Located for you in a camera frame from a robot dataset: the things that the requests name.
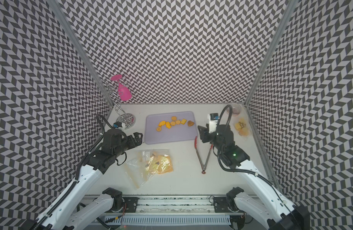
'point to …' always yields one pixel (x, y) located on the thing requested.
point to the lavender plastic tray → (178, 132)
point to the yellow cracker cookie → (178, 121)
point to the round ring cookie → (158, 129)
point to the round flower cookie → (173, 118)
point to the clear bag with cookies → (146, 164)
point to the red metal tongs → (204, 167)
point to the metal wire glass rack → (111, 92)
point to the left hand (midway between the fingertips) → (135, 138)
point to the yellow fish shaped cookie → (162, 123)
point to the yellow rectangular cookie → (183, 121)
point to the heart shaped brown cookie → (190, 123)
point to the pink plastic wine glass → (124, 94)
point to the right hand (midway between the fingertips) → (203, 128)
